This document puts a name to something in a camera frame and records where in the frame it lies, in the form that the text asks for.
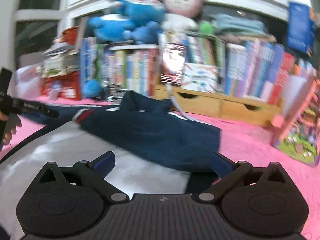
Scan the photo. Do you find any row of books right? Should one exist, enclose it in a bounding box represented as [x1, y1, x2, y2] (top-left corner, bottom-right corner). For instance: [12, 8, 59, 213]
[186, 36, 317, 105]

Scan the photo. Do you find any red plastic crate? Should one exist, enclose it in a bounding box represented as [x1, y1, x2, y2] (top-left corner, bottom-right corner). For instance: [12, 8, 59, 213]
[41, 72, 81, 100]

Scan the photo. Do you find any stack of papers and books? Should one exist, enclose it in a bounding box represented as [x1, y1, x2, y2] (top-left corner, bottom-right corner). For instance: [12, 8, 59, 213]
[38, 36, 79, 78]

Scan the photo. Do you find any row of books left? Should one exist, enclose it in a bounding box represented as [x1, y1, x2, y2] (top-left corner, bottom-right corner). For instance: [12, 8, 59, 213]
[79, 37, 159, 98]

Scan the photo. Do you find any person's left hand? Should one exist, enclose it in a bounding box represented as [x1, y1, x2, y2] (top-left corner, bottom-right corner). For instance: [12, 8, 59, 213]
[1, 112, 22, 150]

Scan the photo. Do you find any green ball toy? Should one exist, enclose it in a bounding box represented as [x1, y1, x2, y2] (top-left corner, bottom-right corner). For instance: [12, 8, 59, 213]
[199, 21, 215, 35]

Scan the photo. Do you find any pink bunny pattern blanket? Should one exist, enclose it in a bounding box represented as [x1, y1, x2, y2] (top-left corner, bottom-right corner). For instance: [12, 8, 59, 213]
[0, 96, 320, 240]

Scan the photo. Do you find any smartphone with lit screen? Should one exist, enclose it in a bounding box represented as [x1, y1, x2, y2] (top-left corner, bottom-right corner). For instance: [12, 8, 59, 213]
[160, 43, 187, 86]

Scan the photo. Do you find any miniature bicycle model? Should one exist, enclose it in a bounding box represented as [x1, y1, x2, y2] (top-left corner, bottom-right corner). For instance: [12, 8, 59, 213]
[101, 80, 127, 104]

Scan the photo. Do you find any white charging cable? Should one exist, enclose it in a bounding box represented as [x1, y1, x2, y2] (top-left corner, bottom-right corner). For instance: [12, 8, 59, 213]
[166, 83, 198, 123]

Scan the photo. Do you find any blue cardboard box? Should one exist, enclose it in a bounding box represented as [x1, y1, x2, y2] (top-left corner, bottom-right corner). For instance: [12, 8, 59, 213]
[286, 1, 316, 57]

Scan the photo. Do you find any blue whale plush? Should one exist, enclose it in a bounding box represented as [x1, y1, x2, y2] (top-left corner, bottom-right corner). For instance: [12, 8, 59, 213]
[87, 14, 160, 44]

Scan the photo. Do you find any red basket upper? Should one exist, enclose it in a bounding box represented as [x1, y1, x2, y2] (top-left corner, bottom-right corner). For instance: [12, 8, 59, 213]
[62, 26, 79, 45]

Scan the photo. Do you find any white patterned small box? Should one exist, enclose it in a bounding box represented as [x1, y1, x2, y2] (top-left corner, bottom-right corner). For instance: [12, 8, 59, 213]
[181, 63, 219, 93]

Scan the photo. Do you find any folded teal towel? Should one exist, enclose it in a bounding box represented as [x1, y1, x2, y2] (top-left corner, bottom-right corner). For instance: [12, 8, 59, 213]
[212, 14, 266, 35]

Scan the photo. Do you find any white paper bag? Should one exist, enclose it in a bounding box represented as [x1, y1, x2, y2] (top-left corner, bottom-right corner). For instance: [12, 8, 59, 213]
[15, 64, 43, 100]

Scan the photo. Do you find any blue doraemon plush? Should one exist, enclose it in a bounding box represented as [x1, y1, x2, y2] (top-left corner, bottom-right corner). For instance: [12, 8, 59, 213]
[108, 0, 165, 27]

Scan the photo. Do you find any white and navy jacket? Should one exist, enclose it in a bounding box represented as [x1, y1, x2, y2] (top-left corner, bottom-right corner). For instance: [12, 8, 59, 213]
[1, 93, 220, 239]

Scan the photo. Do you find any row of books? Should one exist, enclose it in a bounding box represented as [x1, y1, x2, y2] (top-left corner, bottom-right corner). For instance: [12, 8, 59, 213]
[186, 36, 317, 105]
[79, 37, 159, 98]

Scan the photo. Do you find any pink triangular toy house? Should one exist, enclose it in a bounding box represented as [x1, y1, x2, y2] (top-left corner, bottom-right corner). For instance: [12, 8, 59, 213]
[271, 77, 319, 167]

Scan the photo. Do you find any wooden drawer organizer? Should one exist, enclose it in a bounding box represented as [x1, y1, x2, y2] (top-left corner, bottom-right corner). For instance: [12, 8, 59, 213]
[152, 83, 282, 127]

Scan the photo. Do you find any blue plush ball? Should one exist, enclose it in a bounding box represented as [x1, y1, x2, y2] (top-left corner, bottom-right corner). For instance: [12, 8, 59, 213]
[82, 80, 102, 99]

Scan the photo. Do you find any pink white bunny plush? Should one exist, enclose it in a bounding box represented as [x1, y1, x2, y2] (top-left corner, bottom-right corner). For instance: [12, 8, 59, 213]
[161, 0, 205, 32]

